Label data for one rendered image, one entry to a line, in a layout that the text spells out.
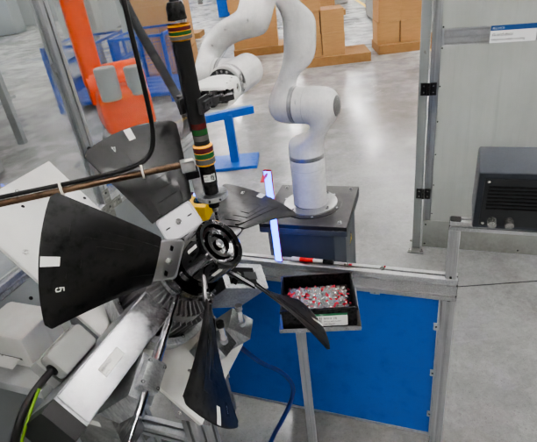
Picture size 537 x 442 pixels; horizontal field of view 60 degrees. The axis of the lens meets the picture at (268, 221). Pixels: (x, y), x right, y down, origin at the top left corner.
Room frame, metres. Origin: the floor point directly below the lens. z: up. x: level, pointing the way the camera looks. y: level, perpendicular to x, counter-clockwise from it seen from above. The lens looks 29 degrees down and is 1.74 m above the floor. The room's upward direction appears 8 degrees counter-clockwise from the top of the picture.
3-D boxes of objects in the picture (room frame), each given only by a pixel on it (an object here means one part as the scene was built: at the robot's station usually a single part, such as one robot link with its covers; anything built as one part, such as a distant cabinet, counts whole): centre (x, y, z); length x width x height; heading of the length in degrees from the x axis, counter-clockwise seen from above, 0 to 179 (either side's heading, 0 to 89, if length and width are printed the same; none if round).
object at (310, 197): (1.49, -0.16, 1.04); 0.19 x 0.19 x 0.18
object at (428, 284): (1.25, -0.11, 0.82); 0.90 x 0.04 x 0.08; 67
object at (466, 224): (1.04, -0.60, 1.04); 0.24 x 0.03 x 0.03; 67
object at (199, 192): (0.95, 0.13, 1.33); 0.09 x 0.07 x 0.10; 102
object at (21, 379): (1.06, 0.67, 0.85); 0.36 x 0.24 x 0.03; 157
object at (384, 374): (1.25, -0.11, 0.45); 0.82 x 0.02 x 0.66; 67
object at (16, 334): (1.00, 0.73, 0.92); 0.17 x 0.16 x 0.11; 67
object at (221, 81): (1.05, 0.08, 1.49); 0.11 x 0.10 x 0.07; 157
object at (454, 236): (1.08, -0.51, 0.96); 0.03 x 0.03 x 0.20; 67
